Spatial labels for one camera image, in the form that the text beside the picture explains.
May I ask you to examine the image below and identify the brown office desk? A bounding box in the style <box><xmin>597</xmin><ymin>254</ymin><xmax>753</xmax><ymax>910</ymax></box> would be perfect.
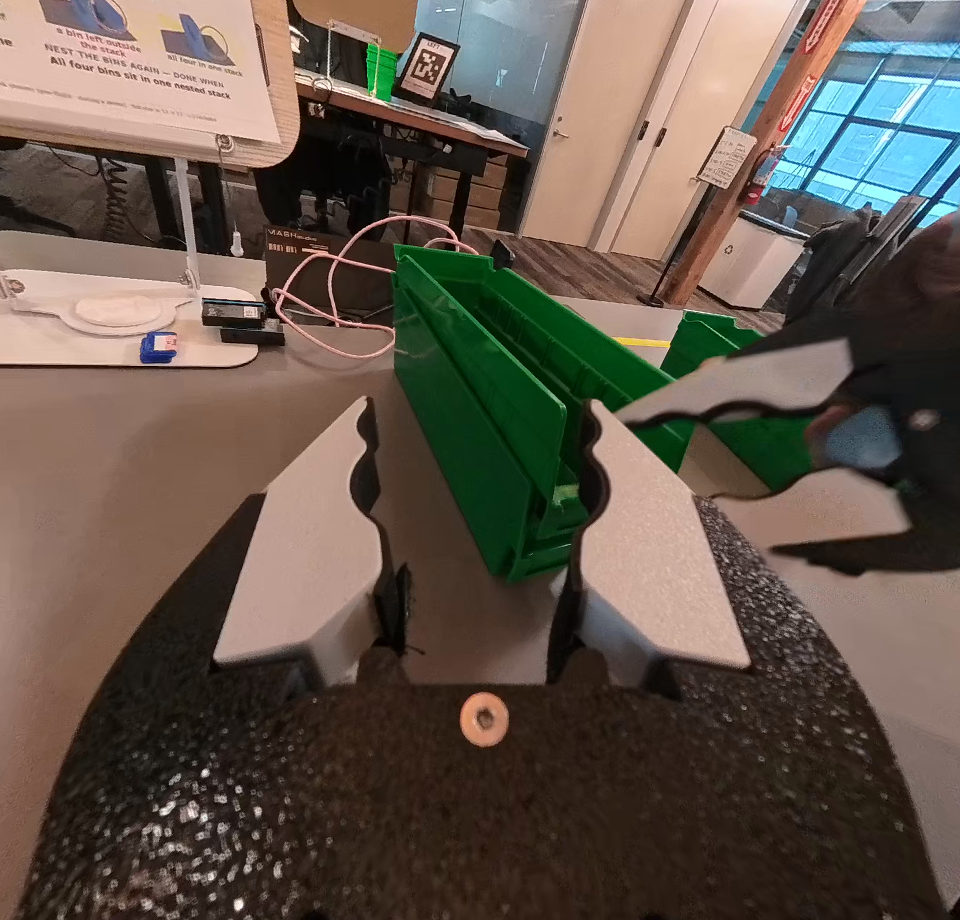
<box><xmin>294</xmin><ymin>72</ymin><xmax>531</xmax><ymax>160</ymax></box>

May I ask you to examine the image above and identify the small whiteboard sign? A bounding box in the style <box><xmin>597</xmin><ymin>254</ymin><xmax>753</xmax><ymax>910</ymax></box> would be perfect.
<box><xmin>637</xmin><ymin>125</ymin><xmax>760</xmax><ymax>308</ymax></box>

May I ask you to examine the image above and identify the framed marker sign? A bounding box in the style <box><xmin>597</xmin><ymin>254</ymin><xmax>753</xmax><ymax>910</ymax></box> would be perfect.
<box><xmin>396</xmin><ymin>32</ymin><xmax>462</xmax><ymax>108</ymax></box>

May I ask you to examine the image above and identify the white door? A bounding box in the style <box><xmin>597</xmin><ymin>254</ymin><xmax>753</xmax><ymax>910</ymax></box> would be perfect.
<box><xmin>519</xmin><ymin>0</ymin><xmax>706</xmax><ymax>250</ymax></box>
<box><xmin>609</xmin><ymin>0</ymin><xmax>817</xmax><ymax>261</ymax></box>

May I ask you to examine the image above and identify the black battery pack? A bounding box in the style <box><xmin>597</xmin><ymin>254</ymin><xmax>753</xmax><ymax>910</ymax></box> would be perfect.
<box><xmin>219</xmin><ymin>318</ymin><xmax>288</xmax><ymax>348</ymax></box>
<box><xmin>201</xmin><ymin>298</ymin><xmax>270</xmax><ymax>329</ymax></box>

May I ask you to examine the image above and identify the wooden post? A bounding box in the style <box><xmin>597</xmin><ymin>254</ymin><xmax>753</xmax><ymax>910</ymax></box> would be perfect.
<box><xmin>660</xmin><ymin>0</ymin><xmax>894</xmax><ymax>308</ymax></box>

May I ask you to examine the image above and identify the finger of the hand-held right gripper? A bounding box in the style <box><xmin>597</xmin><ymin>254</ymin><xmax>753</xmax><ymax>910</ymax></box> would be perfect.
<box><xmin>707</xmin><ymin>468</ymin><xmax>914</xmax><ymax>555</ymax></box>
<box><xmin>613</xmin><ymin>337</ymin><xmax>858</xmax><ymax>432</ymax></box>

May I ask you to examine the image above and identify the black office chair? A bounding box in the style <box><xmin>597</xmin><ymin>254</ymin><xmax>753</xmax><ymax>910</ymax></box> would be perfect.
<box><xmin>253</xmin><ymin>106</ymin><xmax>395</xmax><ymax>225</ymax></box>

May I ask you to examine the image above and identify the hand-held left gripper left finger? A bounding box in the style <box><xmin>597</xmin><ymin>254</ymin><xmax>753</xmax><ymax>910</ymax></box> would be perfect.
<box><xmin>212</xmin><ymin>395</ymin><xmax>415</xmax><ymax>687</ymax></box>

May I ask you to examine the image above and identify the instruction sheet on stand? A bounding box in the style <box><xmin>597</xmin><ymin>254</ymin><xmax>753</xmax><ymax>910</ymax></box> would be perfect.
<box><xmin>0</xmin><ymin>0</ymin><xmax>303</xmax><ymax>173</ymax></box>

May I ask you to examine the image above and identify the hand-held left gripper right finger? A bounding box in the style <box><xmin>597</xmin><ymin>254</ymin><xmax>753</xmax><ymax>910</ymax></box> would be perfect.
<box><xmin>544</xmin><ymin>399</ymin><xmax>753</xmax><ymax>689</ymax></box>

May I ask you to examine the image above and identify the red fire extinguisher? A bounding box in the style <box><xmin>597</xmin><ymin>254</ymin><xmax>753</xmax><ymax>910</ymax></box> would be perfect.
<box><xmin>744</xmin><ymin>146</ymin><xmax>775</xmax><ymax>209</ymax></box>

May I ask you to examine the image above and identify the stack of cardboard boxes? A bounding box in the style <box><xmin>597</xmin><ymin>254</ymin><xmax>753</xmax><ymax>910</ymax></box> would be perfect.
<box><xmin>416</xmin><ymin>153</ymin><xmax>513</xmax><ymax>233</ymax></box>

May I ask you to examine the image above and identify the white recycling bin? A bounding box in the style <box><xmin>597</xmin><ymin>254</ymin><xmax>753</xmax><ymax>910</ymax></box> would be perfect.
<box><xmin>696</xmin><ymin>215</ymin><xmax>813</xmax><ymax>312</ymax></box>

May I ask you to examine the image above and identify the dark jacket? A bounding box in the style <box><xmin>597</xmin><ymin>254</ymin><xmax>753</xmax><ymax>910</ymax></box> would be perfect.
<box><xmin>783</xmin><ymin>206</ymin><xmax>888</xmax><ymax>325</ymax></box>

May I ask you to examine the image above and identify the white stand with base plate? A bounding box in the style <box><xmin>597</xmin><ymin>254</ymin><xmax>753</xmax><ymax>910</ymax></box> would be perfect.
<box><xmin>0</xmin><ymin>156</ymin><xmax>260</xmax><ymax>370</ymax></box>

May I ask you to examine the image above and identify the pink cord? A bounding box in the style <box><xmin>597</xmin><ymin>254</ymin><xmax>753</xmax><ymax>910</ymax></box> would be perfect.
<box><xmin>270</xmin><ymin>215</ymin><xmax>483</xmax><ymax>360</ymax></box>

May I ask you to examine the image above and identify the black printed box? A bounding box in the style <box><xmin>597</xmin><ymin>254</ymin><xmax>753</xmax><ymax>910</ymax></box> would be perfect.
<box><xmin>264</xmin><ymin>226</ymin><xmax>399</xmax><ymax>326</ymax></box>

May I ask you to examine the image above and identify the white round disc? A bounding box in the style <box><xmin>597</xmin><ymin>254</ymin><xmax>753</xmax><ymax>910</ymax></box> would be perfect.
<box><xmin>73</xmin><ymin>293</ymin><xmax>156</xmax><ymax>330</ymax></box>

